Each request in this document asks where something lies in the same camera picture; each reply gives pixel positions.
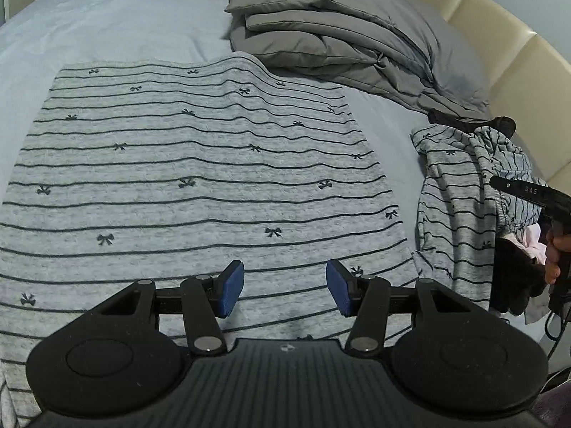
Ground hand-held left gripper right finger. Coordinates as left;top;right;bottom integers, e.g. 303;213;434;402
327;259;491;356

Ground black crumpled garment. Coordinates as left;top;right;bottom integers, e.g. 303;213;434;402
490;235;551;316

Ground grey striped bow-print top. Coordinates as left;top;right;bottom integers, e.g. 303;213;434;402
0;51;429;428

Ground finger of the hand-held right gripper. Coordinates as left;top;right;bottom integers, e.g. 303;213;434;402
489;175;551;209

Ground pale pink crumpled cloth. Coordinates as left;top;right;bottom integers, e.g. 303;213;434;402
502;224;549;265

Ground cream padded headboard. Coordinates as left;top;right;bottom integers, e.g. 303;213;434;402
407;0;571;199

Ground black cable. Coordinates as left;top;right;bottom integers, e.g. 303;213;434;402
543;307;566;340

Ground black strap-like cloth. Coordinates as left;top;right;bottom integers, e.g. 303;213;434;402
427;109;517;138

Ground grey striped bow-print pants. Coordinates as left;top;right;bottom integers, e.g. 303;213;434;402
411;124;527;310

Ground grey folded duvet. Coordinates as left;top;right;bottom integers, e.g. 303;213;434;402
228;9;491;122

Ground thin-striped blue-grey garment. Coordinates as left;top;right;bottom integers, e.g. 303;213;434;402
484;127;542;233

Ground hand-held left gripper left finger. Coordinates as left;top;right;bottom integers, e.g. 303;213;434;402
87;260;245;356

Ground bed with pale sheet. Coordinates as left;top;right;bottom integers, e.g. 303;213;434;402
0;0;571;428

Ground grey pillow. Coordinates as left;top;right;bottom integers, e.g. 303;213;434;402
225;0;490;112

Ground person's right hand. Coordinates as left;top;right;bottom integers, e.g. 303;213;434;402
544;226;571;286

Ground purple fleece clothing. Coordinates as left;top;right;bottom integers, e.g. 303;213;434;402
530;372;571;428

